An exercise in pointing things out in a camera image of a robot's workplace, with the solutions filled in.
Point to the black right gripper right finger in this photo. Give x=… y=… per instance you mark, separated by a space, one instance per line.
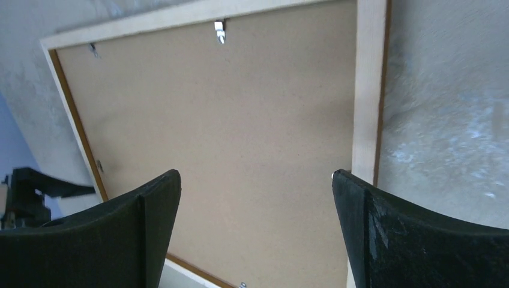
x=392 y=242

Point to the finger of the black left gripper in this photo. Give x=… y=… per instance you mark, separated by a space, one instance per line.
x=25 y=192

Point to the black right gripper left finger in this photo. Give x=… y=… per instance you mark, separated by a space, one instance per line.
x=119 y=243

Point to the brown backing board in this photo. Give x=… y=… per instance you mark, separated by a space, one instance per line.
x=252 y=102

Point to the wooden picture frame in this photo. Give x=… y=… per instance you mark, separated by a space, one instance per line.
x=373 y=18

